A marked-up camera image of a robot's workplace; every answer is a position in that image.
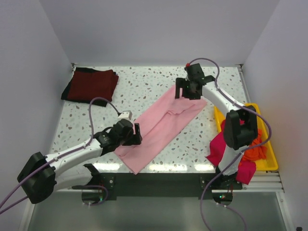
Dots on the orange t shirt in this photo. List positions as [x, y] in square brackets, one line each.
[256, 153]

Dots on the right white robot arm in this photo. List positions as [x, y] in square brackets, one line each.
[240, 121]

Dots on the yellow plastic bin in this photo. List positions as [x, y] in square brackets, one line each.
[269, 164]

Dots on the pink t shirt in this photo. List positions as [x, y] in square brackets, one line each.
[159, 125]

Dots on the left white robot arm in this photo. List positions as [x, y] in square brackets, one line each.
[43, 175]

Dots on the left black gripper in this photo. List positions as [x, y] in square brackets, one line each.
[134, 138]

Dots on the folded black t shirt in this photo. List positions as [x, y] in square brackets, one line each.
[69, 89]

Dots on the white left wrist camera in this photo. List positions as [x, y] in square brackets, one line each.
[125, 115]

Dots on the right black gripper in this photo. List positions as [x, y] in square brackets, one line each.
[180, 83]

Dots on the magenta t shirt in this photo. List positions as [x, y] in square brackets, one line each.
[246, 169]

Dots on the folded dark red t shirt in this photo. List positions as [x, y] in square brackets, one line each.
[92, 84]

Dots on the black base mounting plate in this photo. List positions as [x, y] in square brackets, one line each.
[114, 185]

